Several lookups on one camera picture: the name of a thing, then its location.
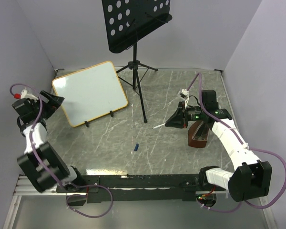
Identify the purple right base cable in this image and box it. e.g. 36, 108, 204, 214
199, 190, 241, 213

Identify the blue marker cap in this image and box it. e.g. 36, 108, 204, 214
134, 143, 139, 151

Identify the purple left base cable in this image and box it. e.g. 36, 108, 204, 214
65, 185, 114, 219

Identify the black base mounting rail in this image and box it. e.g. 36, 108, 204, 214
56, 174, 214, 203

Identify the orange framed whiteboard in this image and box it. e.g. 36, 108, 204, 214
52, 61, 128, 127

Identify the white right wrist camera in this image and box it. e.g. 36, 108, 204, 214
178, 89, 190, 108

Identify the brown whiteboard eraser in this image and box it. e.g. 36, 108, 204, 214
188, 121, 209, 148

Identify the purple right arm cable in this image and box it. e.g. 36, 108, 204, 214
187, 73, 286, 210

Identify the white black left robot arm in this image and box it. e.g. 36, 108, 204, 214
12, 89, 85, 193

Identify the white rainbow whiteboard marker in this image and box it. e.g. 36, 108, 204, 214
153, 123, 165, 129

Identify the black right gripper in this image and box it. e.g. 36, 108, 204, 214
165, 101, 206, 128

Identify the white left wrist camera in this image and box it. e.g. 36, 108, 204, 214
14, 88, 38, 101

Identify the black perforated music stand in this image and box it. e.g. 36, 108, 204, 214
102, 0, 173, 123

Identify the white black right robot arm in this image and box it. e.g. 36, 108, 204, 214
164, 89, 272, 202

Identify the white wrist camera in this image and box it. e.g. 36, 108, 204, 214
178, 89, 190, 108
14, 88, 38, 101

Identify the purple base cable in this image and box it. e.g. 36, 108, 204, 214
65, 185, 114, 219
199, 190, 241, 213

